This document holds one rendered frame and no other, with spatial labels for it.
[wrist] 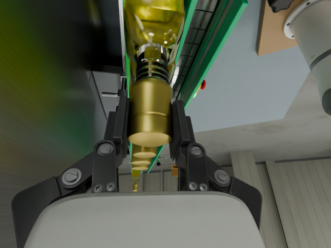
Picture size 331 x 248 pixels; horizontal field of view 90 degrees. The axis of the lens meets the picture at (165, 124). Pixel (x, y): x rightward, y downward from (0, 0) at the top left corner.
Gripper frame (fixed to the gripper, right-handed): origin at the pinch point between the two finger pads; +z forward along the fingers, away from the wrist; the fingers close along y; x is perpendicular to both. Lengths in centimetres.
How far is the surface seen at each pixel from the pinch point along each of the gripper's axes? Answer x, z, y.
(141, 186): -771, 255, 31
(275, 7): 5.9, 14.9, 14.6
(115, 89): -27.7, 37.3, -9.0
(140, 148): -9.4, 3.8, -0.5
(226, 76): -26, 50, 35
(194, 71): -13.3, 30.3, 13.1
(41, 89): -3.8, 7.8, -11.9
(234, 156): -383, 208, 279
